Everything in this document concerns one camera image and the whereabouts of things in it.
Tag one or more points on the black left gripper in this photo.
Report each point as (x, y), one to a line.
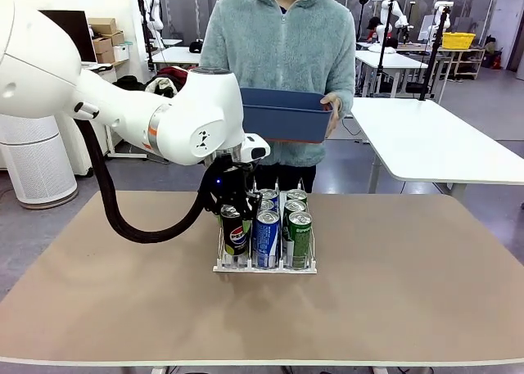
(227, 181)

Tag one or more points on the black beverage can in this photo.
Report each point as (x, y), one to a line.
(233, 235)

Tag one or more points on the blue plastic bin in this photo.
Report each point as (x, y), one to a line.
(286, 120)

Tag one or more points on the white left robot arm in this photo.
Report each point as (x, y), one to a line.
(123, 104)

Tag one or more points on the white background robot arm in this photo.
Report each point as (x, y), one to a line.
(154, 14)
(444, 22)
(387, 14)

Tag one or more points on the person left forearm teal sleeve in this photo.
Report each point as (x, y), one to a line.
(341, 79)

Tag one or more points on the person left hand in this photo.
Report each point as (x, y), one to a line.
(333, 108)

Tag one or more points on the person in black cap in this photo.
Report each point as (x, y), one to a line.
(373, 25)

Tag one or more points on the thin black light stand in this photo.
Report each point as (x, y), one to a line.
(382, 50)

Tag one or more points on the white background table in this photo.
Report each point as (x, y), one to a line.
(176, 55)
(393, 61)

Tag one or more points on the thick black tripod stand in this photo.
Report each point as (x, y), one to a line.
(434, 55)

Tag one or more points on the person in teal fleece jacket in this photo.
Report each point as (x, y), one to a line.
(282, 42)

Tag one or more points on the yellow plastic crate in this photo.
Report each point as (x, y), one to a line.
(459, 40)

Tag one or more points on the small white rolling table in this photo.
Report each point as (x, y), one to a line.
(127, 156)

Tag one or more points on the wooden shelf unit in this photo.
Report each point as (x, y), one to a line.
(466, 61)

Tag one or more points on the dark white-striped jacket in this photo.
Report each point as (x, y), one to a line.
(161, 86)

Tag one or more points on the red fire extinguisher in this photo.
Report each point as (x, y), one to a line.
(496, 59)

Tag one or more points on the red jacket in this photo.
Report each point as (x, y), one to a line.
(172, 71)

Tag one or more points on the black hat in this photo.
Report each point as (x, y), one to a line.
(127, 82)

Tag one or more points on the black baseball cap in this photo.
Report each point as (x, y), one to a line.
(197, 46)

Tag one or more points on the large white side table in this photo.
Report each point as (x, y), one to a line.
(430, 145)

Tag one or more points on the small white box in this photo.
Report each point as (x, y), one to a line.
(121, 52)

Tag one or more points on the white cylindrical air purifier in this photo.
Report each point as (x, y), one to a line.
(32, 165)

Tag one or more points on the small cardboard box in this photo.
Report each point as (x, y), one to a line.
(102, 48)

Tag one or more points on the medium cardboard box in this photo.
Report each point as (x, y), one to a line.
(115, 37)

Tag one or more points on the large cardboard box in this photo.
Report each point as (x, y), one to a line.
(101, 24)

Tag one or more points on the black computer monitor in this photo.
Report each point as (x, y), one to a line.
(78, 34)

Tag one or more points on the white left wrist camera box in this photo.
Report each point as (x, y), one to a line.
(256, 147)

